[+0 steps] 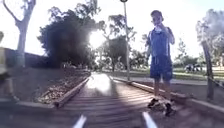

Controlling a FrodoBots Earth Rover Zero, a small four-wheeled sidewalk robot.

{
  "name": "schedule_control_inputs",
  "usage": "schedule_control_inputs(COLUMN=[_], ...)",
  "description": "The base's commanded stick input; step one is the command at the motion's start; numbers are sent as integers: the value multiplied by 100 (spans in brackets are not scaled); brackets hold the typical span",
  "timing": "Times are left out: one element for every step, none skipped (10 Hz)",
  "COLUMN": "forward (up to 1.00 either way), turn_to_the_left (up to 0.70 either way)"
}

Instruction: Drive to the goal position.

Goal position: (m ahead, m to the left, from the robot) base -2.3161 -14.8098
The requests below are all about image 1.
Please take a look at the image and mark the wooden plank boardwalk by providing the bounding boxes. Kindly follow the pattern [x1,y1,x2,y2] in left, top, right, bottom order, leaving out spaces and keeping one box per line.
[19,72,224,128]

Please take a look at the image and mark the wooden boardwalk edge beam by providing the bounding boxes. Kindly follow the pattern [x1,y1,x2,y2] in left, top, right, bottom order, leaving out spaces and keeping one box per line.
[109,75,224,116]
[53,75,92,109]

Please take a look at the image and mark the person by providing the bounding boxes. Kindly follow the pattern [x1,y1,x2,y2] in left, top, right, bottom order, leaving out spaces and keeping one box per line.
[0,30,20,103]
[145,9,177,118]

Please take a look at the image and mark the large dark leafy tree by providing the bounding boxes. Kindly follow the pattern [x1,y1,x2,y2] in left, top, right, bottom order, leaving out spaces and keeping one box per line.
[37,3,101,69]

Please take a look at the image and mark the robot's own part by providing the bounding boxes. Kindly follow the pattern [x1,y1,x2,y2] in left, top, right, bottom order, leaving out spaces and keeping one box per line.
[142,111,158,128]
[73,114,88,128]

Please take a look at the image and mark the grass lawn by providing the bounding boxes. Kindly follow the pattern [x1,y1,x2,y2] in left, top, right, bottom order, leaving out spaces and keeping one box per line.
[103,66,224,82]

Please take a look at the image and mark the vehicle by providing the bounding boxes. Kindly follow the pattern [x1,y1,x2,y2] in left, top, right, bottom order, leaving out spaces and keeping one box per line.
[184,63,204,74]

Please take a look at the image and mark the pale bare tree trunk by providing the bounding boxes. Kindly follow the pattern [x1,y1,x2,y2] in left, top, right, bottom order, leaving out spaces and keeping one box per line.
[2,0,37,69]

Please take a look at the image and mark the tall lamp post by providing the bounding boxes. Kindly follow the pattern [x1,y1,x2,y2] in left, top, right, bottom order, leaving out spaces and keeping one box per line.
[119,0,132,83]

